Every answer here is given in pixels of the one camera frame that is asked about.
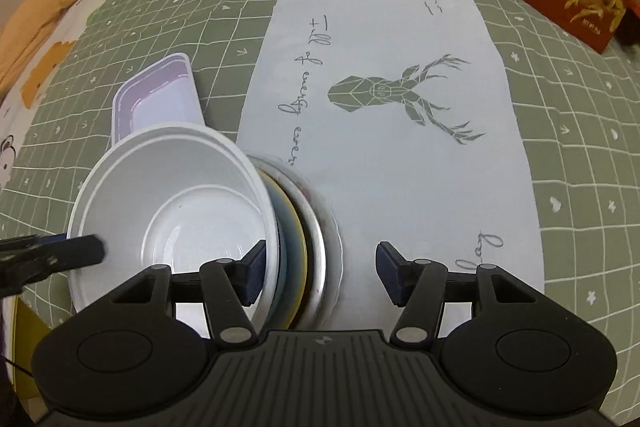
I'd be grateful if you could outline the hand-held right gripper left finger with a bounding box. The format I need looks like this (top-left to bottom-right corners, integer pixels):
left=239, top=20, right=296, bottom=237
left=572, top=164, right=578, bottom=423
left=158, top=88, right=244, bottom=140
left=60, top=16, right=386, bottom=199
left=107, top=239, right=268, bottom=345

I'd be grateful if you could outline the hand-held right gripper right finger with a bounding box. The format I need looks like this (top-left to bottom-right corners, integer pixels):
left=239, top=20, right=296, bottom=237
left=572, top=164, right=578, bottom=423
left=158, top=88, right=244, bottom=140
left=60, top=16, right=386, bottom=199
left=376, top=241, right=543, bottom=345

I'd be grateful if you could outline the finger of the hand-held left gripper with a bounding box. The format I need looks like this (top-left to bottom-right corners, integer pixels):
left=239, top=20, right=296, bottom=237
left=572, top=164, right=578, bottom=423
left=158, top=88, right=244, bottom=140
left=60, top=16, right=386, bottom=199
left=0, top=234, right=107, bottom=295

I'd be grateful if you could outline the white bowl with yellow rim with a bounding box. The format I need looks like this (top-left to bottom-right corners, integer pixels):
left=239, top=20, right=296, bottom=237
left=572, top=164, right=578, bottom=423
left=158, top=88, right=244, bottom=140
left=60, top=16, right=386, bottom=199
left=260, top=169, right=308, bottom=330

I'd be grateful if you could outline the stainless steel bowl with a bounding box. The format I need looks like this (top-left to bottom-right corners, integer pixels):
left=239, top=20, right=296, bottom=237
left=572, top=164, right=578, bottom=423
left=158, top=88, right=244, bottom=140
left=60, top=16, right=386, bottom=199
left=247, top=154, right=346, bottom=328

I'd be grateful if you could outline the white plastic bowl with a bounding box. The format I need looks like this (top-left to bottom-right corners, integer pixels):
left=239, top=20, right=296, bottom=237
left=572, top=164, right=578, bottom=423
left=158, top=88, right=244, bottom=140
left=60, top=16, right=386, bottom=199
left=66, top=122, right=280, bottom=328

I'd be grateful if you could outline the white deer-print table runner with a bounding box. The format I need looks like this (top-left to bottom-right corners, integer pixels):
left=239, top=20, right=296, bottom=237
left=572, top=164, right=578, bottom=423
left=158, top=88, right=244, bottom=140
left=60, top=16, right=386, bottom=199
left=235, top=0, right=546, bottom=303

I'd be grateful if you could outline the yellow paper sheet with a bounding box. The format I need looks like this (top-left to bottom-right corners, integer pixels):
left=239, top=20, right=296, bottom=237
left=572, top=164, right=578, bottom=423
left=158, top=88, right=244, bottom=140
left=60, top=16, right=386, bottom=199
left=10, top=297, right=53, bottom=388

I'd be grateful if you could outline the lilac rectangular plastic tray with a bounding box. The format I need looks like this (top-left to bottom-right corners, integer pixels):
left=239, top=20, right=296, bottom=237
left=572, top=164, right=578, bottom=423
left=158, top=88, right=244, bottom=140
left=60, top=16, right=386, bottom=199
left=111, top=53, right=203, bottom=142

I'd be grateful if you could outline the green checked tablecloth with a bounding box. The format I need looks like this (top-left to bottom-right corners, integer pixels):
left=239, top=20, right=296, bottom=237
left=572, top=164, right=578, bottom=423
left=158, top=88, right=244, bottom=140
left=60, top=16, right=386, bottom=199
left=0, top=0, right=640, bottom=423

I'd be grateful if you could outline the yellow cloth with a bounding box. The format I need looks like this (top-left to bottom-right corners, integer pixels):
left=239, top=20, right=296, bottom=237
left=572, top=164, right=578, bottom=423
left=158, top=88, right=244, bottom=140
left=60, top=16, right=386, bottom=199
left=0, top=0, right=107, bottom=92

